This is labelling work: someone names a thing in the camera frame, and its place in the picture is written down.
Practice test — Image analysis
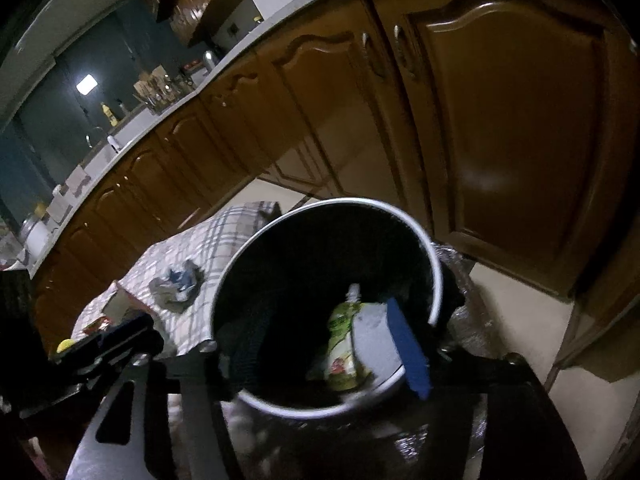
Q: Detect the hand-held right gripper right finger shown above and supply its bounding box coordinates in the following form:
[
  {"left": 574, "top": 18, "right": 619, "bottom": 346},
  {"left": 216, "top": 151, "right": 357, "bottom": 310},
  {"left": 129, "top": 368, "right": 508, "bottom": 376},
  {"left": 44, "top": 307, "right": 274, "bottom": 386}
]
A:
[{"left": 386, "top": 297, "right": 588, "bottom": 480}]

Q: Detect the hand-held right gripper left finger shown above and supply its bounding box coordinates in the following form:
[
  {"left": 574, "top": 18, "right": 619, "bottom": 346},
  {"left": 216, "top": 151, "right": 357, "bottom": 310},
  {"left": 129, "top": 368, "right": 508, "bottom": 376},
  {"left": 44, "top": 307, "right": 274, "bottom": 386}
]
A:
[{"left": 70, "top": 305, "right": 273, "bottom": 480}]

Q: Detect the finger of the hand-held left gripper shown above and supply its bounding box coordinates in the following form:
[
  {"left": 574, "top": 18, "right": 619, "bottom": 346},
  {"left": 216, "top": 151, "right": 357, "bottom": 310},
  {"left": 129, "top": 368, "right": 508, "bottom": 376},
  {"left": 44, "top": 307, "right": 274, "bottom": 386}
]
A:
[
  {"left": 47, "top": 352, "right": 151, "bottom": 388},
  {"left": 75, "top": 312, "right": 166, "bottom": 361}
]

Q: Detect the white and red carton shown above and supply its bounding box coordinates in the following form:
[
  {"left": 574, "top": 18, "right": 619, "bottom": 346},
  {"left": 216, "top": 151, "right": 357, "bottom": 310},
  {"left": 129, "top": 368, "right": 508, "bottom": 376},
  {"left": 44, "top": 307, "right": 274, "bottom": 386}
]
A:
[{"left": 100, "top": 281, "right": 151, "bottom": 323}]

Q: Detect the blue grey wrapper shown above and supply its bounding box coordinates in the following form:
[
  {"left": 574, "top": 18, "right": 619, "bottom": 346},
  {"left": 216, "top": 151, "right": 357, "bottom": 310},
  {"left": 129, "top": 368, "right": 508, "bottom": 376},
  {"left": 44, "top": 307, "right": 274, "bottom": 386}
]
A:
[{"left": 149, "top": 260, "right": 205, "bottom": 313}]

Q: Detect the black bin with white rim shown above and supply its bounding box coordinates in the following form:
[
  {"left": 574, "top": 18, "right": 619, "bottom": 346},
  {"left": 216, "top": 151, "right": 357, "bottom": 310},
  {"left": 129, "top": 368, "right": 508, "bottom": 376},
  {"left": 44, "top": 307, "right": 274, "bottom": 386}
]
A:
[{"left": 210, "top": 197, "right": 466, "bottom": 420}]

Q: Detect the white paper sheet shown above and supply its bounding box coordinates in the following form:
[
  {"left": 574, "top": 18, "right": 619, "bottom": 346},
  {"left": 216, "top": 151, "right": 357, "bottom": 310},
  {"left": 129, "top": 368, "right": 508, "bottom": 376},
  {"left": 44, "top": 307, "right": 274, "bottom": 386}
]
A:
[{"left": 352, "top": 302, "right": 406, "bottom": 378}]

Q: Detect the red packet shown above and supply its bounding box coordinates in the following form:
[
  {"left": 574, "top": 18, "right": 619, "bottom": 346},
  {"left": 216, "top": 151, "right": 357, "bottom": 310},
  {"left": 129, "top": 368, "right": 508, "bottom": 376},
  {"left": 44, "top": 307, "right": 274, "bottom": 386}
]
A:
[{"left": 80, "top": 316, "right": 113, "bottom": 336}]

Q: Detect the green drink pouch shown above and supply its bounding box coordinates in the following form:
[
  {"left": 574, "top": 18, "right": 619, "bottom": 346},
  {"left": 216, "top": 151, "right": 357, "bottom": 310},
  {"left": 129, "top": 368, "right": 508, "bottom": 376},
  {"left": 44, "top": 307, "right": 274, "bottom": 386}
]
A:
[{"left": 306, "top": 284, "right": 373, "bottom": 393}]

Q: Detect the silver foil bag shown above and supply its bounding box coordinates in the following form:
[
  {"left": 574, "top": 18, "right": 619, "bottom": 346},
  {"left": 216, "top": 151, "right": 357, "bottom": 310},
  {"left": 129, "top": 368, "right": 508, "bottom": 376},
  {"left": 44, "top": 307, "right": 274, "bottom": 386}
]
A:
[{"left": 220, "top": 240, "right": 501, "bottom": 480}]

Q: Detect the white plastic container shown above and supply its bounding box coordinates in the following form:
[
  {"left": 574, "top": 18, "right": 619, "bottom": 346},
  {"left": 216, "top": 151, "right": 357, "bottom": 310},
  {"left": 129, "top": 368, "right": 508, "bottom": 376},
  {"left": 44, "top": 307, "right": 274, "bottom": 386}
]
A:
[{"left": 50, "top": 185, "right": 73, "bottom": 221}]

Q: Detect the brown wooden side cabinet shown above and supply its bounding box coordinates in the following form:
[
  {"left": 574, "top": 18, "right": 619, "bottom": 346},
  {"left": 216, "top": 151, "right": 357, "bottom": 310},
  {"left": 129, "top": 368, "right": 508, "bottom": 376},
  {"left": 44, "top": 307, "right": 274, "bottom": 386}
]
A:
[{"left": 542, "top": 230, "right": 640, "bottom": 396}]

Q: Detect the dark kitchen window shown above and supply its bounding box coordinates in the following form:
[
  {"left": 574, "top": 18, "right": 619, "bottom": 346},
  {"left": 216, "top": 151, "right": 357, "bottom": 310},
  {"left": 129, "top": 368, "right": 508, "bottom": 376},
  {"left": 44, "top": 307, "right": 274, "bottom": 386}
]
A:
[{"left": 0, "top": 7, "right": 171, "bottom": 221}]

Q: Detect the row of brown cabinet doors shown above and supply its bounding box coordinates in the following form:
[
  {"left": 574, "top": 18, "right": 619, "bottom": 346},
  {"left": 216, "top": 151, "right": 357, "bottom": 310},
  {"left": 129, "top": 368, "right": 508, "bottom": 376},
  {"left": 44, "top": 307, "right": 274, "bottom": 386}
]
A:
[{"left": 30, "top": 0, "right": 636, "bottom": 356}]

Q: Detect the dish rack with utensils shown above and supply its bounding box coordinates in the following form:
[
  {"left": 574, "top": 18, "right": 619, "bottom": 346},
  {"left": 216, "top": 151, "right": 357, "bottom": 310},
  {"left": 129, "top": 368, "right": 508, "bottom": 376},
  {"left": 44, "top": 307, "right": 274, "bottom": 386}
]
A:
[{"left": 132, "top": 65, "right": 198, "bottom": 115}]

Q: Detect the grey kitchen countertop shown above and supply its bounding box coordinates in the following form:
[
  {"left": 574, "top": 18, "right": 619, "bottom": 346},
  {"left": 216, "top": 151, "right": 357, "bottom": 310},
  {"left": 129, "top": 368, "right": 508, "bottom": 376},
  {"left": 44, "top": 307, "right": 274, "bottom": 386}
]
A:
[{"left": 25, "top": 0, "right": 416, "bottom": 281}]

